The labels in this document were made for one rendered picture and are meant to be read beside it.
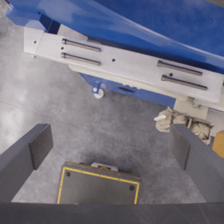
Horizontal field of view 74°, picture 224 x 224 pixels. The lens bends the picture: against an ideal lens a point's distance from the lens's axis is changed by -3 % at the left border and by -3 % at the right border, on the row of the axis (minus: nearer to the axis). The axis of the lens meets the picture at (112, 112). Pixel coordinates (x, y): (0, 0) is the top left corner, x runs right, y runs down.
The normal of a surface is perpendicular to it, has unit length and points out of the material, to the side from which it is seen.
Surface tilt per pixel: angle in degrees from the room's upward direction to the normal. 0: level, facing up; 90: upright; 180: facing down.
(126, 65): 0
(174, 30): 15
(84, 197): 0
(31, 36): 0
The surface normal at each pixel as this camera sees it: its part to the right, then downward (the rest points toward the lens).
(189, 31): 0.06, -0.05
